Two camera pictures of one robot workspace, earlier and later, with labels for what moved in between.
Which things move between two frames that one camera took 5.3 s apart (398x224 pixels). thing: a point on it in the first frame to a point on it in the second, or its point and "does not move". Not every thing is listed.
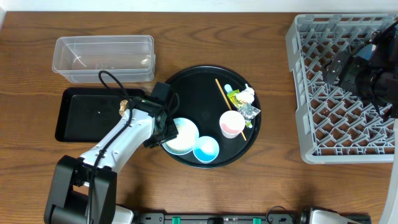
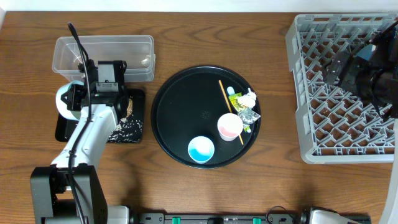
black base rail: [300, 218] does not move
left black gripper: [166, 132] to [74, 98]
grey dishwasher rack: [335, 126] does not move
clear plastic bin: [127, 58] does not move
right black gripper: [341, 70] does not move
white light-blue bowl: [187, 137] to [61, 106]
